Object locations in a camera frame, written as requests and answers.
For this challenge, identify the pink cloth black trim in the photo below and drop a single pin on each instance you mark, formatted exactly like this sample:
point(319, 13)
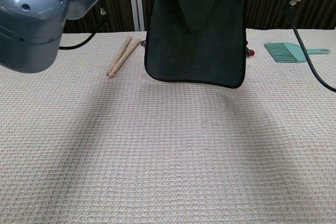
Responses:
point(197, 51)

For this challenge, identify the beige textured table covering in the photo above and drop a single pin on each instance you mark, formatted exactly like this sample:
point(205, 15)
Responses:
point(157, 142)

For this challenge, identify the red grape bunch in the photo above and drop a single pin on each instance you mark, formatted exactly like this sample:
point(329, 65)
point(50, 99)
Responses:
point(250, 52)

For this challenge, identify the green hand brush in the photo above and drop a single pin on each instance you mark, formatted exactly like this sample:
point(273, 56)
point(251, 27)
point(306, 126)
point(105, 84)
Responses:
point(288, 52)

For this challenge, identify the dark pleated curtain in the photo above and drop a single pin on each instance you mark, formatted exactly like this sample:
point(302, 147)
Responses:
point(267, 3)

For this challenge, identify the white partition post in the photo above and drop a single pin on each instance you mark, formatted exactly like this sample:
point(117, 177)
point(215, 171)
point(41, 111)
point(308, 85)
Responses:
point(136, 11)

